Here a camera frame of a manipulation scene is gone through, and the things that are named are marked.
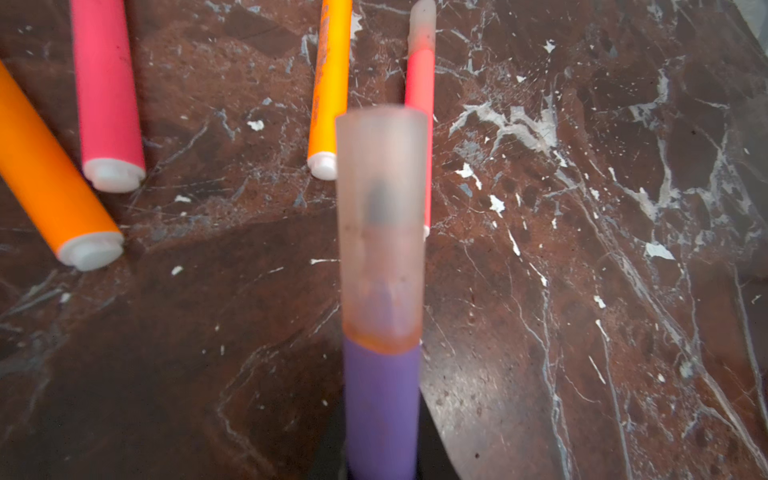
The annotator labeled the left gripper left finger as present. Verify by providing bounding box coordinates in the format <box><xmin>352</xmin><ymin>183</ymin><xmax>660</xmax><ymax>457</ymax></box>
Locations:
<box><xmin>308</xmin><ymin>399</ymin><xmax>347</xmax><ymax>480</ymax></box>

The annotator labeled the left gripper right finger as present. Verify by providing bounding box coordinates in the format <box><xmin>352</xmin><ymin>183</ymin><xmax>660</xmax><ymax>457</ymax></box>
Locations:
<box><xmin>417</xmin><ymin>395</ymin><xmax>459</xmax><ymax>480</ymax></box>

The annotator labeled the purple highlighter pen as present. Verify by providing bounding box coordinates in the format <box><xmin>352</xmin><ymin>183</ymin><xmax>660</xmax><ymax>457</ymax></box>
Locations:
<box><xmin>343</xmin><ymin>339</ymin><xmax>420</xmax><ymax>479</ymax></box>

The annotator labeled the orange highlighter pair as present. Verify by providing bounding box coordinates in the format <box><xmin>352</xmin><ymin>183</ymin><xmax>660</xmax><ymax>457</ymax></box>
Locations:
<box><xmin>1</xmin><ymin>67</ymin><xmax>124</xmax><ymax>272</ymax></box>

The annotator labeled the pink highlighter pair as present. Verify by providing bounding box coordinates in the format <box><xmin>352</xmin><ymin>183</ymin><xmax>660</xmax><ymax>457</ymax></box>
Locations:
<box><xmin>70</xmin><ymin>0</ymin><xmax>146</xmax><ymax>193</ymax></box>

